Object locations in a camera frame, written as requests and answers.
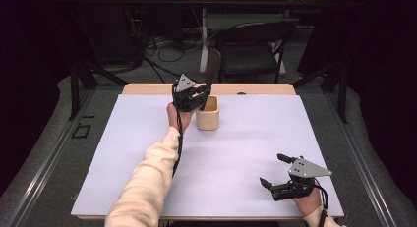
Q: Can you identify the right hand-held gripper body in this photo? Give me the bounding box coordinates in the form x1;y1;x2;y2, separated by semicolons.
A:
270;156;333;202

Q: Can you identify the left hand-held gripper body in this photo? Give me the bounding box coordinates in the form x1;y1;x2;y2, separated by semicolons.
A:
171;74;205;113

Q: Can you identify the black spatula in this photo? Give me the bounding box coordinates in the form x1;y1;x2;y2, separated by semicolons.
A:
199;47;222;112

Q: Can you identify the square wooden cup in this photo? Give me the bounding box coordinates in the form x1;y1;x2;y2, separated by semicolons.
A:
195;94;220;132

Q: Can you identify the person's left hand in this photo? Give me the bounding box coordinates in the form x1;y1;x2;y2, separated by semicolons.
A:
166;101;197;134

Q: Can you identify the person's right hand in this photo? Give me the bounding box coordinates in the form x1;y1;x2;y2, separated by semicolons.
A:
292;187;325;218

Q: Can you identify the wooden table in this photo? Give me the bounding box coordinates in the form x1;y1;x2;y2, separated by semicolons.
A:
76;83;346;221

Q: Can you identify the white table mat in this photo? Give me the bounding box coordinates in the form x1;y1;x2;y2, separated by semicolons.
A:
70;93;345;219

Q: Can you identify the white-legged desk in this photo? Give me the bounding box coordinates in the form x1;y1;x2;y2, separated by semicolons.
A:
180;0;330;75

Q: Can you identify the black folding chair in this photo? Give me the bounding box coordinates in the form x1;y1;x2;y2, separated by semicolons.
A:
210;22;297;85

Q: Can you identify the black metal stand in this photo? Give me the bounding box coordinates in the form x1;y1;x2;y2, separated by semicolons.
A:
290;56;349;125
66;10;130;122

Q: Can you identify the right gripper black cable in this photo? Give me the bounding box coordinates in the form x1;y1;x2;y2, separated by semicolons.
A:
313;179;330;227

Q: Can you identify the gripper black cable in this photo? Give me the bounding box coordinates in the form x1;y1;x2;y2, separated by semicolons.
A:
171;102;184;179
313;179;330;227

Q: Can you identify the tangle of floor cables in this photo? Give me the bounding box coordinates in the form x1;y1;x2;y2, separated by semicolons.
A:
143;29;205;85

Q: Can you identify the metal floor rail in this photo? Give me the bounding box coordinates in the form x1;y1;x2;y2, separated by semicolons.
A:
322;88;399;227
9;88;96;227

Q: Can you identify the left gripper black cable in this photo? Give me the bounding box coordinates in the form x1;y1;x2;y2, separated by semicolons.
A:
171;102;184;179

